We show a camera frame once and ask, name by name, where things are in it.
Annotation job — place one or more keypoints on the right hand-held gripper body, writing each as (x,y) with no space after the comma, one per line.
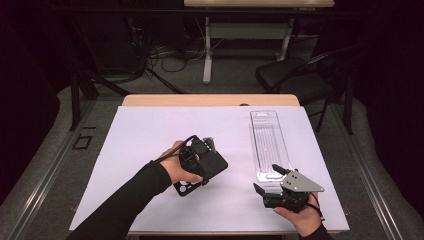
(300,185)

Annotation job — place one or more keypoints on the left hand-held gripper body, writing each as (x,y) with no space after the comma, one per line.
(196,156)

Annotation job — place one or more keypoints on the black phone case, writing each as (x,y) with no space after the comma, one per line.
(216,165)

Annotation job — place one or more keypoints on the clear plastic storage bin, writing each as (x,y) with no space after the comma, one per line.
(270,146)

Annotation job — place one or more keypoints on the person's left hand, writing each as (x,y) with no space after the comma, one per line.
(173,166)

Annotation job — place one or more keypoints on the person's right hand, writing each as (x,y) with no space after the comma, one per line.
(306,220)

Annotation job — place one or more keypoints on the white table cover sheet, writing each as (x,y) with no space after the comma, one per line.
(150,126)

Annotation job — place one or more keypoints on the wooden table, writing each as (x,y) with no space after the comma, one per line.
(200,100)

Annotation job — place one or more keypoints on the dark round table grommet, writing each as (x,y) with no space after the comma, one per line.
(244,104)

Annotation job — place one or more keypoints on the black folding chair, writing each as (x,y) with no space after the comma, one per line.
(293,80)

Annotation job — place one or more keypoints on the black metal stand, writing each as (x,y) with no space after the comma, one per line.
(75,100)

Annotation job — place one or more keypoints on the light desk with white legs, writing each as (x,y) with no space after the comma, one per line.
(250,3)

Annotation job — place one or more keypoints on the metal floor rail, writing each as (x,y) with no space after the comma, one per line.
(365,173)
(50,173)

